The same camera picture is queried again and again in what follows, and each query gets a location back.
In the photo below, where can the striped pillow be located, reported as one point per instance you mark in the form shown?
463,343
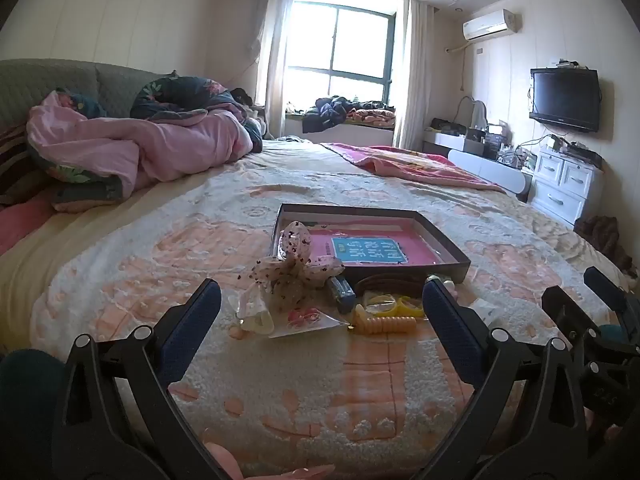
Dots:
15,160

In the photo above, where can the clear yellow hair clip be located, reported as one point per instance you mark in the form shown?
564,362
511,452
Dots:
255,317

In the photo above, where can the white air conditioner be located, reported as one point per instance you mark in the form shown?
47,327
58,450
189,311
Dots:
490,25

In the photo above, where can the blue tube hair accessory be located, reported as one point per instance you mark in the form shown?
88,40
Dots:
342,295

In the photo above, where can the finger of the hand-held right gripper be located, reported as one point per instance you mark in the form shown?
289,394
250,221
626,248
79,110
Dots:
606,284
562,306

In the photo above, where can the dark teal cloth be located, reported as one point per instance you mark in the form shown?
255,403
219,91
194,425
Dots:
25,410

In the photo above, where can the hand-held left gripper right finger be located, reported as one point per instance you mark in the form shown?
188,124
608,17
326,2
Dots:
450,332

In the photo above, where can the dotted sheer hair bow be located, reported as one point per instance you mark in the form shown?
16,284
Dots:
292,245

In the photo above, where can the white window seat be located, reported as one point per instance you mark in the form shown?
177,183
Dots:
360,135

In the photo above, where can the orange patterned cloth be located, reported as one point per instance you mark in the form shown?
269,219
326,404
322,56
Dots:
372,116

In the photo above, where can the sheer white curtain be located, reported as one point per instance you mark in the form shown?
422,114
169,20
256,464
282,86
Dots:
412,75
272,60

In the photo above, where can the pink printed blanket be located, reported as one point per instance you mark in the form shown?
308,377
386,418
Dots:
400,162

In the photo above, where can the small white hair accessory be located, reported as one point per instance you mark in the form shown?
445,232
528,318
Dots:
445,284

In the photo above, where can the pink quilt with floral side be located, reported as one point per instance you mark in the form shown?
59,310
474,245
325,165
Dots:
175,145

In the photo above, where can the white vanity mirror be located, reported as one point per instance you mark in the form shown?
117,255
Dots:
478,112

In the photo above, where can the pile of desk clutter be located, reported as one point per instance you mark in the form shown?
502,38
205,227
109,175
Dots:
480,142

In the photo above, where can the heap of light clothes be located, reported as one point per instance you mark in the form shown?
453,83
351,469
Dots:
252,115

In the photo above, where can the grey padded headboard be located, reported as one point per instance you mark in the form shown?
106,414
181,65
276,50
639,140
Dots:
50,77

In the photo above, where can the dark brown clothes heap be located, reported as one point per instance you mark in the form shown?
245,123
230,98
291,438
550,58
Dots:
605,240

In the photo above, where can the white drawer cabinet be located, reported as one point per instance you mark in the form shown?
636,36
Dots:
560,185

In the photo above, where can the white paper packet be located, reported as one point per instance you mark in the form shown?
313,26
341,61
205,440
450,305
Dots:
482,312

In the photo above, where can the yellow claw hair clip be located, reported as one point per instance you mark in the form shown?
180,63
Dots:
395,305

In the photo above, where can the black wall television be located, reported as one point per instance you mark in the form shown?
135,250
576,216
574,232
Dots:
565,97

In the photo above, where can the dark box tray pink inside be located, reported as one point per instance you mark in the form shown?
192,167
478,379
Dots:
400,255

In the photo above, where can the window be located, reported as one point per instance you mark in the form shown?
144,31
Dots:
360,40

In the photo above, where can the brown headband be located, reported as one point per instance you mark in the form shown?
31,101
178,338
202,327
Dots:
385,280

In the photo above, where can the person's left hand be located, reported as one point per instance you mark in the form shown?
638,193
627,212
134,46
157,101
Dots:
225,462

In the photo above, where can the person's right hand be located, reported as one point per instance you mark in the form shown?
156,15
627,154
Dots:
594,417

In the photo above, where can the clear bag of pink clips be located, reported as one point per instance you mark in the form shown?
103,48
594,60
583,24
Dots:
302,317

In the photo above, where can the pink pillow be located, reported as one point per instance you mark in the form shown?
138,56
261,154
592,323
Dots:
20,220

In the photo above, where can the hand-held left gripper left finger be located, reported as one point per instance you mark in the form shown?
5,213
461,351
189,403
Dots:
192,322

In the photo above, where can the dark jacket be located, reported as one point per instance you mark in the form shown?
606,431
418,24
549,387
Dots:
325,112

